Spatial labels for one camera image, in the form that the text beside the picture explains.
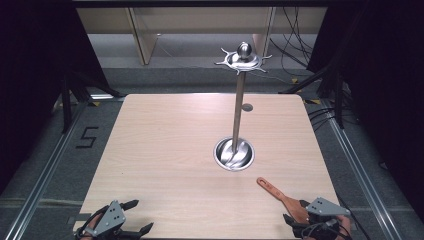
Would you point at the person's right hand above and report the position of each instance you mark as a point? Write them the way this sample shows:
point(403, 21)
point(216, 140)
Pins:
point(344, 225)

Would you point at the person's left hand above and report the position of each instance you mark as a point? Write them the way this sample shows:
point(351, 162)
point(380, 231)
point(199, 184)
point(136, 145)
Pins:
point(94, 220)

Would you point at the dark curtain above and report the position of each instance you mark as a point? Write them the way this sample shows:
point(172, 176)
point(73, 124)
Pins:
point(386, 83)
point(30, 66)

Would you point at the stainless steel utensil rack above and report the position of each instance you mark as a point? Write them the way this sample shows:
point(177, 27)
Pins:
point(237, 113)

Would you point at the grey round sticker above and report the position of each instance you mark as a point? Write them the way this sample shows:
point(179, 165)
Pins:
point(247, 107)

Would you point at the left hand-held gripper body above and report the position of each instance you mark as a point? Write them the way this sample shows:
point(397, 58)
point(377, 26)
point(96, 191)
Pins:
point(110, 218)

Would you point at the black metal stand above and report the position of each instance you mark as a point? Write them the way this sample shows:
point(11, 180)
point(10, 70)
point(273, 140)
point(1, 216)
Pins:
point(66, 100)
point(339, 100)

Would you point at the wooden spatula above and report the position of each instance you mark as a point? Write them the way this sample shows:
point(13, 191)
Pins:
point(283, 197)

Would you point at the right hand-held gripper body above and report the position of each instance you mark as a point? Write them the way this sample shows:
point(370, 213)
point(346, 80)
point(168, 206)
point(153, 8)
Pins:
point(325, 207)

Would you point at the aluminium floor rail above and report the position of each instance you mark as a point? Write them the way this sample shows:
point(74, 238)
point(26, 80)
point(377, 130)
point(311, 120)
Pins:
point(360, 176)
point(43, 176)

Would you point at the yellow black tape piece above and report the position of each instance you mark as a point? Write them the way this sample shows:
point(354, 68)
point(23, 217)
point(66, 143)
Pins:
point(295, 80)
point(96, 104)
point(312, 101)

